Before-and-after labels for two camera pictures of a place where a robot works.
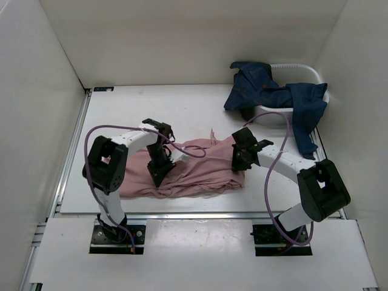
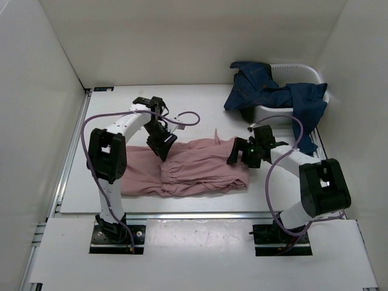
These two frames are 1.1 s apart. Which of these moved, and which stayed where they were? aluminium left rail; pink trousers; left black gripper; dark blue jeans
Moved: left black gripper
Stayed: dark blue jeans; aluminium left rail; pink trousers
